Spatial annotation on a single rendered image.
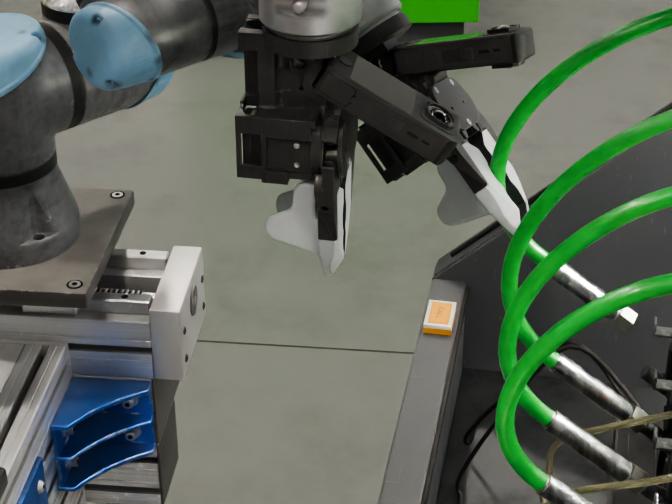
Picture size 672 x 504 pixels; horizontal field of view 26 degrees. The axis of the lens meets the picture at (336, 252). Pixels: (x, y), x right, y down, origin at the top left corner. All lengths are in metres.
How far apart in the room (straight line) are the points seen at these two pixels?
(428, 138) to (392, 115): 0.03
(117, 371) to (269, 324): 1.71
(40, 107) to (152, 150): 2.57
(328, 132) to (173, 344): 0.54
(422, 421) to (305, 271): 2.05
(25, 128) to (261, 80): 0.46
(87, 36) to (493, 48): 0.34
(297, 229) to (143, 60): 0.21
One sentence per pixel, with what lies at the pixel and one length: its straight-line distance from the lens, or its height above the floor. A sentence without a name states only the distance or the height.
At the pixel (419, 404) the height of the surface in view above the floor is 0.95.
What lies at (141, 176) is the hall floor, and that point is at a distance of 3.93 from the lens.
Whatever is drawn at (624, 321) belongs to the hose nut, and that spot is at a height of 1.12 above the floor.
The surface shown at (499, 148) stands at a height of 1.28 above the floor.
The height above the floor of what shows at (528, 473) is 1.14.
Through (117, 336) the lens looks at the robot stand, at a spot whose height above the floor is 0.96.
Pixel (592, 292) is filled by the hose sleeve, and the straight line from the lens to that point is 1.29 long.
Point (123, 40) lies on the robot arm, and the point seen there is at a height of 1.36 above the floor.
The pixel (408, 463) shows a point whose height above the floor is 0.95.
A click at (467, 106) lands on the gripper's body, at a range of 1.27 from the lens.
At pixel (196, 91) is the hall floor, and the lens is 4.40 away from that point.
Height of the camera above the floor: 1.83
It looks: 31 degrees down
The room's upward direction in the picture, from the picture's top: straight up
